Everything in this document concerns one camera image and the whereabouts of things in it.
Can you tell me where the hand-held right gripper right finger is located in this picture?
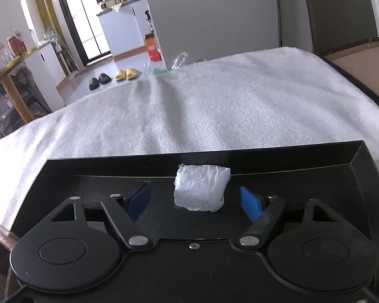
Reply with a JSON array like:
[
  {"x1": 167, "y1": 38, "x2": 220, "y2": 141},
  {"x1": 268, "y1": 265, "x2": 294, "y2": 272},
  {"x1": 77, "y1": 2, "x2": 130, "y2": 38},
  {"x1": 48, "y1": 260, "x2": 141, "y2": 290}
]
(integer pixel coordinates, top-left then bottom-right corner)
[{"x1": 238, "y1": 186, "x2": 342, "y2": 248}]

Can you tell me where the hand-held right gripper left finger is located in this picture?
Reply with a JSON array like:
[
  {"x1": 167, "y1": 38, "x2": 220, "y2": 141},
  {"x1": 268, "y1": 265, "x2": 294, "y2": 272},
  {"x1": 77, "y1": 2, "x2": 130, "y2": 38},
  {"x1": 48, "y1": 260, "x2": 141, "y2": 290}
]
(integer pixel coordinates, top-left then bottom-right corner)
[{"x1": 51, "y1": 183, "x2": 154, "y2": 250}]

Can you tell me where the clear plastic wrap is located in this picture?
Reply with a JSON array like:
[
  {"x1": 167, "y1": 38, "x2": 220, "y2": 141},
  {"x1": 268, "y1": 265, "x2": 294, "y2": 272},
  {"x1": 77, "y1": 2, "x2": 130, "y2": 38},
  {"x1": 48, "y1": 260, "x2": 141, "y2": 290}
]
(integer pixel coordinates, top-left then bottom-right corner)
[{"x1": 174, "y1": 163, "x2": 232, "y2": 213}]

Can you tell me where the black tray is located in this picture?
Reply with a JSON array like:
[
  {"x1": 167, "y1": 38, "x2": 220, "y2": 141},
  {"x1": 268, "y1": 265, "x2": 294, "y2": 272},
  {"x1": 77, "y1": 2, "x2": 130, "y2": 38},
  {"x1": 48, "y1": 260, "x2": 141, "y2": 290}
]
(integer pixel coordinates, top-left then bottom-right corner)
[{"x1": 9, "y1": 140, "x2": 379, "y2": 243}]

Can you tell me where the white fleece blanket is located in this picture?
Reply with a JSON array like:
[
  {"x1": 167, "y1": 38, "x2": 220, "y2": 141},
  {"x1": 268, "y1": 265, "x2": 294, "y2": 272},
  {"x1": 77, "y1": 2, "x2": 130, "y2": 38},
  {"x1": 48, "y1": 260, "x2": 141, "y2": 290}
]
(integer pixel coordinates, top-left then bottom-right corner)
[{"x1": 0, "y1": 47, "x2": 379, "y2": 234}]

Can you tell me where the plastic bag with green contents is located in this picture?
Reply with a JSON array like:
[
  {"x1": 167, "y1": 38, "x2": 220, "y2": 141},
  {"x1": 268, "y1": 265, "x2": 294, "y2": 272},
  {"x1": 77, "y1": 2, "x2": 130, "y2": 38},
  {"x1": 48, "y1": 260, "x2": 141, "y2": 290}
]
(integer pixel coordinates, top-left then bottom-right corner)
[{"x1": 144, "y1": 63, "x2": 166, "y2": 76}]

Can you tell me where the clear plastic bag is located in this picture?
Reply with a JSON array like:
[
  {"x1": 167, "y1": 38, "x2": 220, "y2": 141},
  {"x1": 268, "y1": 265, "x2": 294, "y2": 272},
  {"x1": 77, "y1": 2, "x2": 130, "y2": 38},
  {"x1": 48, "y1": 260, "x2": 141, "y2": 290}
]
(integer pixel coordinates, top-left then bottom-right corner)
[{"x1": 171, "y1": 52, "x2": 190, "y2": 70}]

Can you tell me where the orange carton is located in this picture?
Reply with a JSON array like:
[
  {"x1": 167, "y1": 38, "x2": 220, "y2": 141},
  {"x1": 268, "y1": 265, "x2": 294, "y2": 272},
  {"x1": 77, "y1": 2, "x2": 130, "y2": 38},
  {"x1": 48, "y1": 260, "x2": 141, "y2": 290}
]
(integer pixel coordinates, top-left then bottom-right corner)
[{"x1": 144, "y1": 33, "x2": 162, "y2": 62}]

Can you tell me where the white low cabinet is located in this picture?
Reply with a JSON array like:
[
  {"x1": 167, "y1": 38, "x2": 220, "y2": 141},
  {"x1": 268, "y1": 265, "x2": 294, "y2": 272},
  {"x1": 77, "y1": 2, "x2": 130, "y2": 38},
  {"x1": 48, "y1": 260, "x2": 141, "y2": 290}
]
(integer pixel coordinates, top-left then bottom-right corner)
[{"x1": 28, "y1": 30, "x2": 67, "y2": 108}]

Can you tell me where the round gold-rimmed table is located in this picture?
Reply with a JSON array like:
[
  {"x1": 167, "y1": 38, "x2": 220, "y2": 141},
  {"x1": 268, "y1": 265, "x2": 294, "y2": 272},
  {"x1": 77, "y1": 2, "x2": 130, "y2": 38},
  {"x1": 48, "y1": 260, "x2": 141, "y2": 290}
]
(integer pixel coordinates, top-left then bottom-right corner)
[{"x1": 0, "y1": 46, "x2": 48, "y2": 123}]

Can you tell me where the clutter pile under table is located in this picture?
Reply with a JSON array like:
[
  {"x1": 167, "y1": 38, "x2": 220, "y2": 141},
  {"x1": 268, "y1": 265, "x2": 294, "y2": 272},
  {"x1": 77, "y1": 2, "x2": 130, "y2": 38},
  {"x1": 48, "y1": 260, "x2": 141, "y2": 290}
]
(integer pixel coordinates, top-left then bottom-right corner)
[{"x1": 0, "y1": 66, "x2": 51, "y2": 146}]

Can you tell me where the white kitchen counter cabinet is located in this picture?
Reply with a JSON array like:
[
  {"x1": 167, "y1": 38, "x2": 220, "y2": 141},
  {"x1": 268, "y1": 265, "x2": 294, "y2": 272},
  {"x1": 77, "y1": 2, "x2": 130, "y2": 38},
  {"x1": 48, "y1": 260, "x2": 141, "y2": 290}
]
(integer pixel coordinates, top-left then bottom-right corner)
[{"x1": 96, "y1": 0, "x2": 155, "y2": 57}]

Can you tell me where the white spray bottle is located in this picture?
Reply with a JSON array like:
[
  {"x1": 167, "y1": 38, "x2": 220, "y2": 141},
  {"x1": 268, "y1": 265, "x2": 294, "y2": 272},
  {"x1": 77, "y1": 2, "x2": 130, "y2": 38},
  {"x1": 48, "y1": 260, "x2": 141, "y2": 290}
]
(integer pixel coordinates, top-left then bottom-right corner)
[{"x1": 144, "y1": 9, "x2": 154, "y2": 33}]

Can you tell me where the dark-framed glass door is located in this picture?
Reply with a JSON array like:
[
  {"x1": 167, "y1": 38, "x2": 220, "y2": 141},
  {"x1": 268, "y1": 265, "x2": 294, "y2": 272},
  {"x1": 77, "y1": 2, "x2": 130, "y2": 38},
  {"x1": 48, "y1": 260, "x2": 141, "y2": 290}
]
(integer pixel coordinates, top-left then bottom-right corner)
[{"x1": 51, "y1": 0, "x2": 111, "y2": 60}]

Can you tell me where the red canister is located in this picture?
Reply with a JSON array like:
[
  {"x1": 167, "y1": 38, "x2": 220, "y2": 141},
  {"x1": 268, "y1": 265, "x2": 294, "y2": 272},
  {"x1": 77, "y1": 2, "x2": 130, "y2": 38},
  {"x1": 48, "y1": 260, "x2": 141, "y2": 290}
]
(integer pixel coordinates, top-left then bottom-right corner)
[{"x1": 6, "y1": 35, "x2": 26, "y2": 54}]

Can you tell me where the glass jar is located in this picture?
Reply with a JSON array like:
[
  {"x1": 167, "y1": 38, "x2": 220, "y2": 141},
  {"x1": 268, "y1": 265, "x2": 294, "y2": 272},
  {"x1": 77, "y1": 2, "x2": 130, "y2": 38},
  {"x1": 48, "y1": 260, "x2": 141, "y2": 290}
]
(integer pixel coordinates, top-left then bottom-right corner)
[{"x1": 0, "y1": 42, "x2": 11, "y2": 65}]

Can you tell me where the dark upholstered panel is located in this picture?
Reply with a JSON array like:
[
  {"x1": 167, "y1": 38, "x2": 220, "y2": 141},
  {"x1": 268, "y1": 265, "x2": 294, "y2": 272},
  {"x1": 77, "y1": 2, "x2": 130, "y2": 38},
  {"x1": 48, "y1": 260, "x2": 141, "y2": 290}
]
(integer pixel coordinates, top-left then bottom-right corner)
[{"x1": 300, "y1": 0, "x2": 379, "y2": 54}]

